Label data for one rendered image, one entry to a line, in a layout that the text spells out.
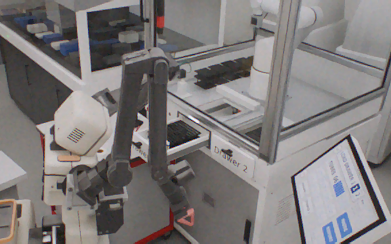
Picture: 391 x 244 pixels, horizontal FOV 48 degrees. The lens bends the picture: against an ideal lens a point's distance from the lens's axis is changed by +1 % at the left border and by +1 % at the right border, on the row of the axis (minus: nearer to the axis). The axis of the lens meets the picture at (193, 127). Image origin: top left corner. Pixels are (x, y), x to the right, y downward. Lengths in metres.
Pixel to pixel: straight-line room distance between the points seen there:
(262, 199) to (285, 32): 0.83
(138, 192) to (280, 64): 1.16
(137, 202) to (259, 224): 0.73
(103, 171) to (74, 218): 0.37
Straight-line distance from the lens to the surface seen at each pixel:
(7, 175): 2.36
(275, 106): 1.92
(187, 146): 2.24
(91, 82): 2.90
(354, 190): 1.63
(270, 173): 2.08
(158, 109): 1.34
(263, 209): 2.21
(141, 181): 2.52
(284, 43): 1.81
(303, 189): 1.83
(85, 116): 1.48
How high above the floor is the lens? 2.06
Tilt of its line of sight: 29 degrees down
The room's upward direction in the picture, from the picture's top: 3 degrees clockwise
